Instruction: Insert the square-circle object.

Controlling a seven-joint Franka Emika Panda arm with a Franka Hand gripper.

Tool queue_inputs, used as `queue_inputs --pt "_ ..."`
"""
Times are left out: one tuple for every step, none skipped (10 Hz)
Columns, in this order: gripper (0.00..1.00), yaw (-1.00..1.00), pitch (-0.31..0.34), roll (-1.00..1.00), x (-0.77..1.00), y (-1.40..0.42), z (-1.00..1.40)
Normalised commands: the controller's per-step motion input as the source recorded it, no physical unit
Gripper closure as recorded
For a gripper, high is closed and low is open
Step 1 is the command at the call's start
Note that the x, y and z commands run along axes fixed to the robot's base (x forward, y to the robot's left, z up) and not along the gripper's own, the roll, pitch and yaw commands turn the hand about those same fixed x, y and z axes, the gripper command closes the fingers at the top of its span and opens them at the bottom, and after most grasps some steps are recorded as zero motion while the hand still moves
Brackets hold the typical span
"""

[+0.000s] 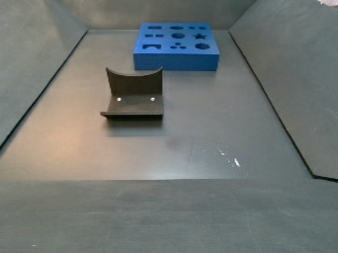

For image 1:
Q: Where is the black curved holder stand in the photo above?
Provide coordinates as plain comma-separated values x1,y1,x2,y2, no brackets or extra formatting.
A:
100,68,164,119

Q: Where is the blue shape-sorter block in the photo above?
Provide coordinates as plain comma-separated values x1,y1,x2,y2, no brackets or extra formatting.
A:
133,23,220,71

